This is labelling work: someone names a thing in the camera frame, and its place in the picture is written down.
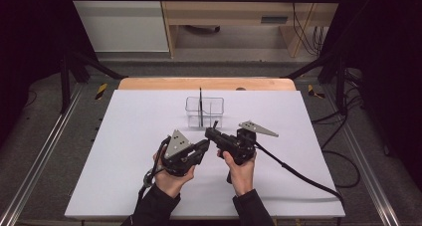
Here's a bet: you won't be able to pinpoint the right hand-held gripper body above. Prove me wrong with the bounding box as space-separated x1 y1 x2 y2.
217 120 280 166

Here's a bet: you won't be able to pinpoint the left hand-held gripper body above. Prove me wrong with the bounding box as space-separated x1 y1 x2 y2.
160 129 204 177

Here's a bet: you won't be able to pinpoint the clear acrylic organizer box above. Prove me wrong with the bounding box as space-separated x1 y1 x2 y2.
184 96 225 129

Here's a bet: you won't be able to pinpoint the person's left hand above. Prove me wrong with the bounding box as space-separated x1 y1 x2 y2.
152 150 197 199

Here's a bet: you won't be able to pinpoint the person's right hand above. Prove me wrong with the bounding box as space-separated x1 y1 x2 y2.
217 149 258 197

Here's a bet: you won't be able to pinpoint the white table cover sheet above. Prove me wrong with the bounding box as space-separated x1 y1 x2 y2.
64 89 346 219

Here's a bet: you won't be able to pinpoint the wooden table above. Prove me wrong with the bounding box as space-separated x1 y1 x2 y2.
117 77 297 92

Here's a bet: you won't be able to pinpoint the yellow black tape marker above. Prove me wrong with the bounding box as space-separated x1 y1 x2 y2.
95 83 108 101
307 84 326 100

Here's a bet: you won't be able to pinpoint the office chair base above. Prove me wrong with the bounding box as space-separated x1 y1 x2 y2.
183 24 221 34

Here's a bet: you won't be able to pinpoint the light wooden desk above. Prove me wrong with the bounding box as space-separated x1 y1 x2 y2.
158 0 346 59

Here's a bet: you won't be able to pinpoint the black metal stand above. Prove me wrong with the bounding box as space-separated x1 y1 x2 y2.
282 50 349 115
59 50 128 114

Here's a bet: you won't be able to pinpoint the white cabinet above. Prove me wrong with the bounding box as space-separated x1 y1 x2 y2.
66 0 170 54

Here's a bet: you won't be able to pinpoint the black curtain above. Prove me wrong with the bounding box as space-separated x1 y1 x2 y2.
0 0 98 144
317 0 422 190

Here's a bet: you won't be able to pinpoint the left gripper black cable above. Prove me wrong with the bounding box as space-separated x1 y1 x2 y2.
137 135 172 204

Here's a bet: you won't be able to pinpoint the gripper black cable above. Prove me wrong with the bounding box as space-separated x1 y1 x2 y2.
254 141 346 211
137 135 172 204

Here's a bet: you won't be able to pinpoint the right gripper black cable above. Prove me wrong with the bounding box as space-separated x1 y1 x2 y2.
254 141 346 211

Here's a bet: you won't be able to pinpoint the black floor cables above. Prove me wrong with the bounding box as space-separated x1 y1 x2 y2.
312 70 363 189

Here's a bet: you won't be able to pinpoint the aluminium floor rail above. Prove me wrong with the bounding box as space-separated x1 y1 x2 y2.
0 83 84 226
322 86 402 226

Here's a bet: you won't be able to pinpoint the dark teal desk handle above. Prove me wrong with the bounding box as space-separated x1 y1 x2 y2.
260 16 289 25

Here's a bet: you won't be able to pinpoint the black hanging desk cables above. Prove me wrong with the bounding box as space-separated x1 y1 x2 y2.
292 1 327 56

